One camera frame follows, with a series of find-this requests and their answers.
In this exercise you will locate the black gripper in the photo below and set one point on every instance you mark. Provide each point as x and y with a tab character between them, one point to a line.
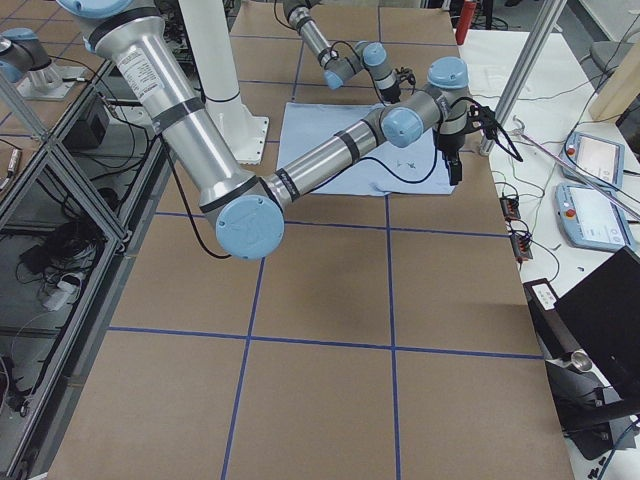
389	92
449	144

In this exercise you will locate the light blue t-shirt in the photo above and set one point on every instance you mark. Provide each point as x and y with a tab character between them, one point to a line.
312	130

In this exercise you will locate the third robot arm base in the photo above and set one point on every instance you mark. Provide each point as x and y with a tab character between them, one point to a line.
26	64

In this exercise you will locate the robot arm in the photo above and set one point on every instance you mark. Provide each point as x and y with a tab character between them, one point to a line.
340	60
244	209

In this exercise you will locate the red black connector board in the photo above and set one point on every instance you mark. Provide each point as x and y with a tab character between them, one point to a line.
510	208

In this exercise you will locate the red cylinder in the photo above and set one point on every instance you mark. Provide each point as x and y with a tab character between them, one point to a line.
464	21

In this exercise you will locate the far teach pendant tablet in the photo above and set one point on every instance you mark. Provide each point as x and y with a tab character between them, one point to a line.
600	157

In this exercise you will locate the teach pendant tablet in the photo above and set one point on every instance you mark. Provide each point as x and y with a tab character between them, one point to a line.
591	221
600	157

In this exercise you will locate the near teach pendant tablet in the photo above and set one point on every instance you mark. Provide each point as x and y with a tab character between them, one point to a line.
591	221

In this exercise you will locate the metal reacher grabber tool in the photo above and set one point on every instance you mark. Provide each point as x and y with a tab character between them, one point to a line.
583	176

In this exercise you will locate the black box with label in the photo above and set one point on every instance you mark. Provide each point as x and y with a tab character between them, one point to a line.
559	342

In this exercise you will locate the grey aluminium frame post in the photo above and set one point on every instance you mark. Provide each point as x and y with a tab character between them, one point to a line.
535	42

